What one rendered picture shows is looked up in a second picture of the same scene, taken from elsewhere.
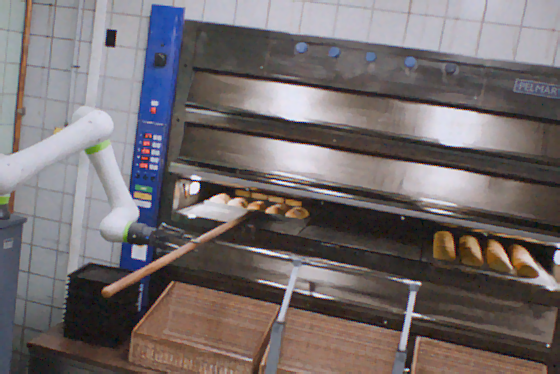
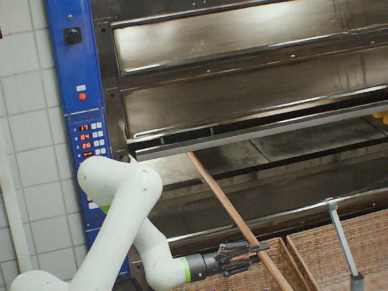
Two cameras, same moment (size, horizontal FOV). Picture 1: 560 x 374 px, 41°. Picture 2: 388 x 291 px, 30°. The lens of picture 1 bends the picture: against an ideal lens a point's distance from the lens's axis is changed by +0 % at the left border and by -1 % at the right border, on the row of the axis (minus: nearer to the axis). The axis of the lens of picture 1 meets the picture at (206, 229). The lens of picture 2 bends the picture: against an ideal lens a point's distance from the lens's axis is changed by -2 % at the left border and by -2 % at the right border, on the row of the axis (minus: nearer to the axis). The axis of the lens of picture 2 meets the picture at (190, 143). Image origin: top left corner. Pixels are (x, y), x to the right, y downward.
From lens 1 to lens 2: 1.83 m
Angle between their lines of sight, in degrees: 30
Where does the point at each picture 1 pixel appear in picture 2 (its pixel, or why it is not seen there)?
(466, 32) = not seen: outside the picture
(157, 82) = (77, 63)
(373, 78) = not seen: outside the picture
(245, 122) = (193, 70)
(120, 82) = (23, 77)
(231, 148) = (184, 103)
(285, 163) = (249, 97)
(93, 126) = (150, 193)
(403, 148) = (358, 41)
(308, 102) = (256, 26)
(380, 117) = (332, 18)
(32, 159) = (109, 273)
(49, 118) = not seen: outside the picture
